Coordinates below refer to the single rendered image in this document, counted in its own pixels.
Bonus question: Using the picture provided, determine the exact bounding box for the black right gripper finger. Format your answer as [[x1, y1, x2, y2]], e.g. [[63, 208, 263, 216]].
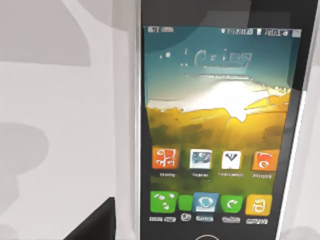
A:
[[63, 196, 117, 240]]

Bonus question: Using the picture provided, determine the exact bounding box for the black smartphone with lit screen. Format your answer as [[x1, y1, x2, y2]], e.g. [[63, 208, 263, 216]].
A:
[[134, 0, 320, 240]]

